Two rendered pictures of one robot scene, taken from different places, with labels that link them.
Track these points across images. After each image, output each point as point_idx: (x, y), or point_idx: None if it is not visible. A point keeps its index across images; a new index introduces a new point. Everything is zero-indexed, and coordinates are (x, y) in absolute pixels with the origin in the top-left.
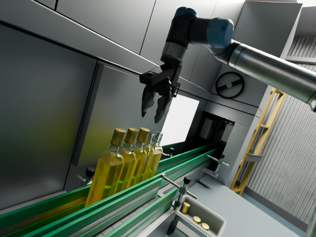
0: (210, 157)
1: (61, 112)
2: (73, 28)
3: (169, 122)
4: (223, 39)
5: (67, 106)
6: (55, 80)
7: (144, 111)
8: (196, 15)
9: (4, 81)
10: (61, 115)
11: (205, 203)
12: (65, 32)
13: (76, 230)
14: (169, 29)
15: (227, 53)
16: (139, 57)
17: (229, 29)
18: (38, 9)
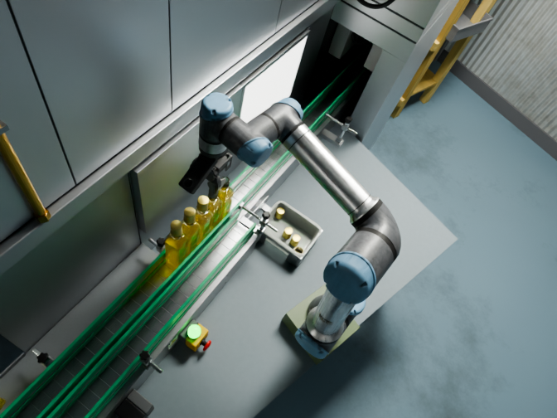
0: (331, 119)
1: (114, 216)
2: (98, 185)
3: (249, 111)
4: (256, 167)
5: (117, 211)
6: (99, 210)
7: None
8: (227, 116)
9: (70, 240)
10: (115, 218)
11: (315, 190)
12: (93, 193)
13: (166, 295)
14: (206, 41)
15: (278, 138)
16: (172, 123)
17: (263, 155)
18: (70, 206)
